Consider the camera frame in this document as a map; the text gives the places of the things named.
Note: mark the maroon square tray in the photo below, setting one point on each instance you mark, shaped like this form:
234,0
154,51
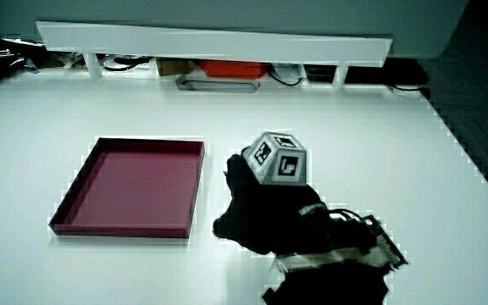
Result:
138,190

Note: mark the person's right forearm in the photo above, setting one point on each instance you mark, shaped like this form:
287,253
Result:
337,279

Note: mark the grey oblong tray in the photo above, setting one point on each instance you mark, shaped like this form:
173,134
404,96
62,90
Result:
216,84

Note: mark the orange box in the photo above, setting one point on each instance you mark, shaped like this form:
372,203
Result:
232,68

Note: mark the person's right hand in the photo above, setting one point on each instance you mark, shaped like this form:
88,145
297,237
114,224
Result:
278,212

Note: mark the white shelf riser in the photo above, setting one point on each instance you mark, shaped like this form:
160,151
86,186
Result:
214,44

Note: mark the brown cardboard box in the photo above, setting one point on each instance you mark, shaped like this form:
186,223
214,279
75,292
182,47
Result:
174,67

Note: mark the black device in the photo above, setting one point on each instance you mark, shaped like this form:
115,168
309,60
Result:
320,73

